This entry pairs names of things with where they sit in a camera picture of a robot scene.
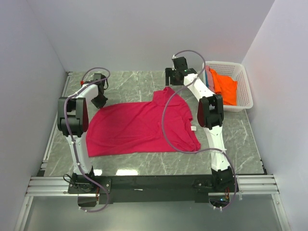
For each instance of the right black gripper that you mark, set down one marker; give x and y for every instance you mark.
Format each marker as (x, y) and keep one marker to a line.
(169, 72)

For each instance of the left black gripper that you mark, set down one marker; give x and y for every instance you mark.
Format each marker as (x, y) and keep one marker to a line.
(100, 104)

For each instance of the magenta t shirt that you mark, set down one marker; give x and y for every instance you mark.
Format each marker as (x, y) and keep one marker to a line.
(160, 125)

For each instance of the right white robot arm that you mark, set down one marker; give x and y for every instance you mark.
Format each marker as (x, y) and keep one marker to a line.
(210, 116)

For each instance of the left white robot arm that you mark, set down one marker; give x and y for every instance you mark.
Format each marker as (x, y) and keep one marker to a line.
(73, 120)

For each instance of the blue folded t shirt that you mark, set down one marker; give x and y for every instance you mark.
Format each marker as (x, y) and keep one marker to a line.
(206, 79)

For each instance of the pink folded t shirt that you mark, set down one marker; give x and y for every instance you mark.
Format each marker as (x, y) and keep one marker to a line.
(210, 78)

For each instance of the orange t shirt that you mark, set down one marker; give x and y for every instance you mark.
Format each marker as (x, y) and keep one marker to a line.
(226, 87)

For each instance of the white plastic basket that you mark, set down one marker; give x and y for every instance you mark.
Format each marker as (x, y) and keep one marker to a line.
(238, 73)

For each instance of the black base beam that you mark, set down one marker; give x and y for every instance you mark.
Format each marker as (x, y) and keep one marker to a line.
(161, 188)

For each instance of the aluminium frame rail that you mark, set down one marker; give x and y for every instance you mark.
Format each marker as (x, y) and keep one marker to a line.
(258, 206)

